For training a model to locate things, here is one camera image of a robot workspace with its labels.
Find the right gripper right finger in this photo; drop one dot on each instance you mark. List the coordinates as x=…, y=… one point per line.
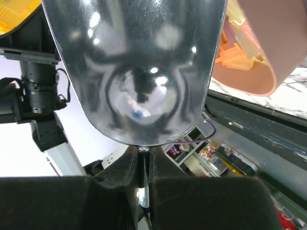
x=182, y=202

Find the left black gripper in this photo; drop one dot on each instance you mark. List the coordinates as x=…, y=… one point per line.
x=31, y=41

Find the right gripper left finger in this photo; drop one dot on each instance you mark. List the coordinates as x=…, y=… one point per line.
x=72, y=203

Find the metal candy scoop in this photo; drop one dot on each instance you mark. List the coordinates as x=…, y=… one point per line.
x=141, y=70

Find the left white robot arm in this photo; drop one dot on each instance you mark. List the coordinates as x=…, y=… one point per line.
x=33, y=98

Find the pink tray popsicle candies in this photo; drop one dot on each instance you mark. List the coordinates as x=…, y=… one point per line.
x=262, y=42

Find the yellow plastic shopping basket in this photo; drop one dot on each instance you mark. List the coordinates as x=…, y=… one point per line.
x=14, y=12

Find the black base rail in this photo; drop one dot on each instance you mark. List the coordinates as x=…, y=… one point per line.
x=274, y=141

